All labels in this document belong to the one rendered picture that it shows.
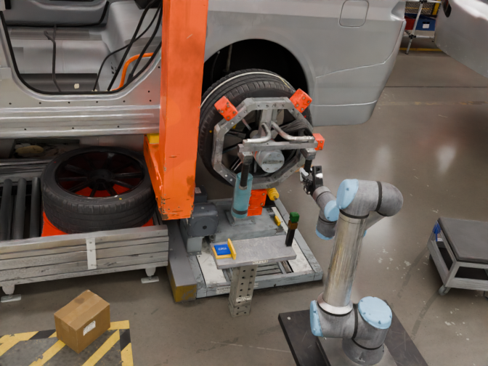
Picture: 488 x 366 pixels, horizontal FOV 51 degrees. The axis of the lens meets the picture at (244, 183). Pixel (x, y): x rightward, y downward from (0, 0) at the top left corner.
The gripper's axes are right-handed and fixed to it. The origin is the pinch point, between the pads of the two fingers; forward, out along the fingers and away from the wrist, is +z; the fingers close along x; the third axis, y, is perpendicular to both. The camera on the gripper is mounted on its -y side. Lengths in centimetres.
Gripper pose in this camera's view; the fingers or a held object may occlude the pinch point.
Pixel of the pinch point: (305, 168)
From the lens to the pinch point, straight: 267.2
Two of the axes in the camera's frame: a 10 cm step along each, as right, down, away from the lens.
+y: -1.2, 8.3, 5.5
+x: 9.5, -0.7, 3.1
